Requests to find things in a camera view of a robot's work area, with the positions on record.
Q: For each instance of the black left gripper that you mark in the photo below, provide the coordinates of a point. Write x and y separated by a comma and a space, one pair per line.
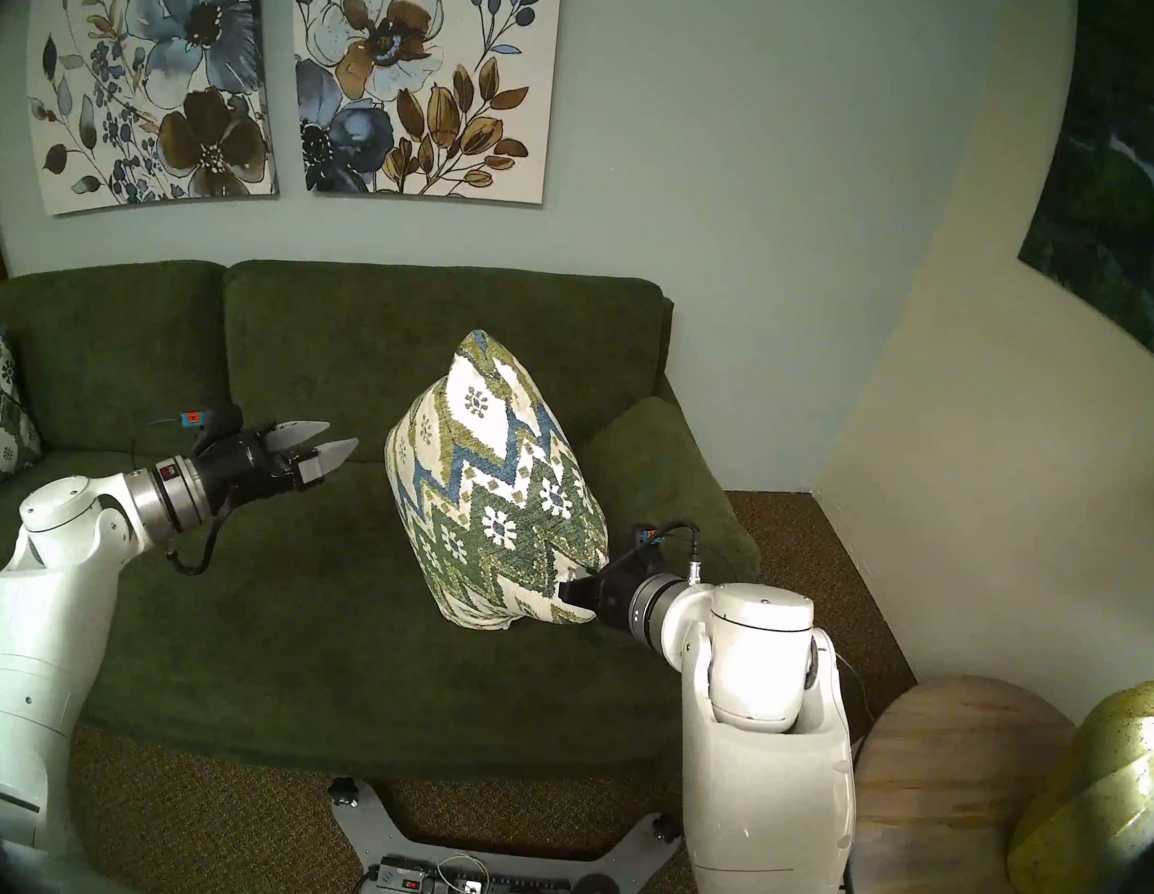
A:
244, 467

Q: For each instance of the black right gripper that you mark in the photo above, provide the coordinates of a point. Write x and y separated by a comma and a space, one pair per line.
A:
618, 590

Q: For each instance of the zigzag patterned throw pillow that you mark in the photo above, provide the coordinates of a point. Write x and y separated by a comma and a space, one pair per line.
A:
493, 494

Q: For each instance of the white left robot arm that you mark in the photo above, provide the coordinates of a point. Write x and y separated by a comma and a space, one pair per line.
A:
39, 625

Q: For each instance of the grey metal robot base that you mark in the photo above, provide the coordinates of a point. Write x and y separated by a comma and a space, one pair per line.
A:
372, 835

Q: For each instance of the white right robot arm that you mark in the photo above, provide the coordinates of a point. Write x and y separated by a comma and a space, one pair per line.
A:
771, 749

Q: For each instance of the dark green fabric sofa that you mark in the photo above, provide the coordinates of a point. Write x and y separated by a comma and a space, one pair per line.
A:
271, 615

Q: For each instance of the black base caster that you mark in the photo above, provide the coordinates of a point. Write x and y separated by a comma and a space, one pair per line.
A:
666, 826
342, 790

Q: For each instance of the black power strip box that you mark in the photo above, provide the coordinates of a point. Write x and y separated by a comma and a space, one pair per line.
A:
518, 893

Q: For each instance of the brown leaf floral canvas painting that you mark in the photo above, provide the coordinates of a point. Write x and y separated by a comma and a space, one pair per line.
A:
420, 56

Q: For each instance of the blue flower canvas painting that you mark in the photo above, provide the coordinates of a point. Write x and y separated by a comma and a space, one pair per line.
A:
159, 63

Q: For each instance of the round wooden side table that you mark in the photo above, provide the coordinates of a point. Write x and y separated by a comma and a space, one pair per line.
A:
959, 786

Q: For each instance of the gold speckled lamp base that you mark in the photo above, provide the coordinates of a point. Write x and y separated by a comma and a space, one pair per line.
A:
1099, 788

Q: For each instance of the forest waterfall poster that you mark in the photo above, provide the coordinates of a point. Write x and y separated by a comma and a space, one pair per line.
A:
1131, 198

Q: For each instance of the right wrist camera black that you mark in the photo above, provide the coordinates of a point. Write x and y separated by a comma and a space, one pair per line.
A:
645, 539

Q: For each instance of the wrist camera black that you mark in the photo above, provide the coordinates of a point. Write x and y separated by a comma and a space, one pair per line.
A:
645, 539
218, 420

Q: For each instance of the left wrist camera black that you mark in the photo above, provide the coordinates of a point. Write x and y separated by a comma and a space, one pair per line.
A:
218, 420

